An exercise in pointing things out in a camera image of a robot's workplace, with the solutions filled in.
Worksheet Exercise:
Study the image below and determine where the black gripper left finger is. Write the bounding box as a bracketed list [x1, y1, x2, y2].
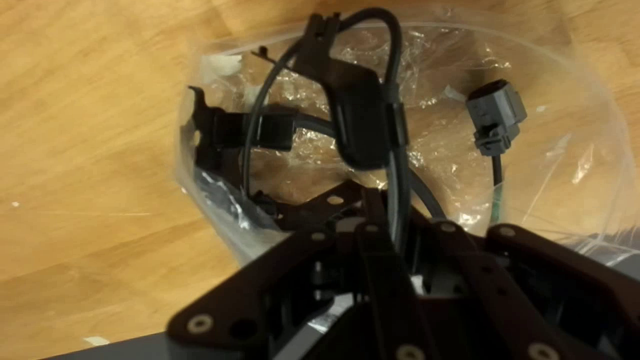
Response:
[165, 182, 428, 360]

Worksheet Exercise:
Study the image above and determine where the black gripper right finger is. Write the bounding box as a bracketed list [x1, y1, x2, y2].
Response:
[401, 218, 640, 360]

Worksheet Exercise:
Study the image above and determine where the black cable harness with brackets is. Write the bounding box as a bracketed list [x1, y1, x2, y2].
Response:
[186, 6, 529, 256]

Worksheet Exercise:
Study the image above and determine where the clear plastic bag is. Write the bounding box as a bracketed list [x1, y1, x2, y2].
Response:
[174, 18, 640, 270]

